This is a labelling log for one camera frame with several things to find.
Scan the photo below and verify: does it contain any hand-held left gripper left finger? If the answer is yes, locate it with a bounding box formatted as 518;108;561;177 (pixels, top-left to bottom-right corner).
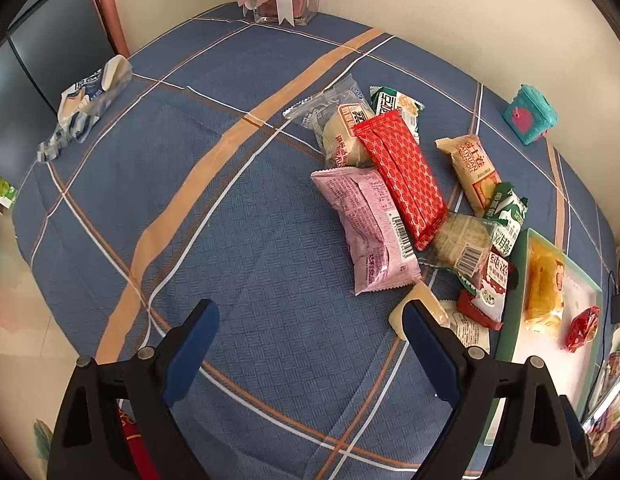
46;299;221;480

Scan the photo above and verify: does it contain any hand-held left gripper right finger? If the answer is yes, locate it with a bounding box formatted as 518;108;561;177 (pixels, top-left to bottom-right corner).
401;299;578;480

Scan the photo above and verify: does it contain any white snack packet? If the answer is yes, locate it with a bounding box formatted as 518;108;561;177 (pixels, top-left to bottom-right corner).
437;300;491;356

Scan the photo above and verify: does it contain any dark red white-label packet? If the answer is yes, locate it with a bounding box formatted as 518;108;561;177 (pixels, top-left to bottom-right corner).
456;290;504;331
476;251;512;322

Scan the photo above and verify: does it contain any small pudding cup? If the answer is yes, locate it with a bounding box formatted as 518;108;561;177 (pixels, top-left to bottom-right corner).
388;280;452;343

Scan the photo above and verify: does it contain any round pastry clear packet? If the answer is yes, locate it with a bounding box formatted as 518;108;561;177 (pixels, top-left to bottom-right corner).
417;212;498;286

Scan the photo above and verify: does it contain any pink snack packet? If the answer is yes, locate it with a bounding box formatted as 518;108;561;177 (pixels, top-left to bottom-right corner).
310;166;422;296

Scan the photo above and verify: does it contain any green rimmed box tray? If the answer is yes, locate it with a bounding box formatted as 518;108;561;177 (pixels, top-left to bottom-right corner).
482;227;605;448

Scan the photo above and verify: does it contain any red patterned snack packet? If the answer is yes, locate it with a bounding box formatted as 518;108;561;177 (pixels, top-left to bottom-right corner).
352;110;448;252

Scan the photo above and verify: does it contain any blue plaid tablecloth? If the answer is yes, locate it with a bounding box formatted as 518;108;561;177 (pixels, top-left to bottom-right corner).
12;2;618;476

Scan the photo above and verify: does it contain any yellow bread packet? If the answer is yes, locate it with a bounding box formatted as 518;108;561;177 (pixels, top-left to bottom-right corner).
522;237;567;341

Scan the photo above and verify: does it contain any red puffed snack bag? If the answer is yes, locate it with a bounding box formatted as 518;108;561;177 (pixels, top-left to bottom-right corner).
563;306;602;352

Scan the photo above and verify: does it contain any green white tall packet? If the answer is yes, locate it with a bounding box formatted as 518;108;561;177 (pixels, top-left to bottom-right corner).
482;181;529;258

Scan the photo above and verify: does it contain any orange biscuit packet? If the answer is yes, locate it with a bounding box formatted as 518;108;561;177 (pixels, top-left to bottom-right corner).
435;135;503;217

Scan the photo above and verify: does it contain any clear bun packet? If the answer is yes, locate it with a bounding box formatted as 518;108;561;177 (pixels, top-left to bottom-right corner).
282;74;376;169

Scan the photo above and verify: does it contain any green carton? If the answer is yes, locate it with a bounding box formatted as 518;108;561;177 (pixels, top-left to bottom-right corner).
0;170;17;211

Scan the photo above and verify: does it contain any green white cracker packet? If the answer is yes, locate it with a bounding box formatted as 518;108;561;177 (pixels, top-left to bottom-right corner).
368;85;424;147

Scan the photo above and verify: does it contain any teal toy box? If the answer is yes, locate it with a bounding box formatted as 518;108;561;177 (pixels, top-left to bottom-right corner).
503;84;559;146

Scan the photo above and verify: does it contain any blue white crumpled packet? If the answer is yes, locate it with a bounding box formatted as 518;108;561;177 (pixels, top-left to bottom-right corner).
36;55;134;162

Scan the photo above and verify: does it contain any dark grey cabinet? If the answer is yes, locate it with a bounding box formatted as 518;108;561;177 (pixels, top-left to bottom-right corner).
0;0;116;166

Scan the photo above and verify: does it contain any clear square vase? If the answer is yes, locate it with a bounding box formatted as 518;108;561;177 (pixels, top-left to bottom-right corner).
253;0;321;27

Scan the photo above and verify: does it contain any reddish wooden post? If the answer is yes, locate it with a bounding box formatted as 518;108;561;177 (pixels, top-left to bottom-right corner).
86;0;130;58

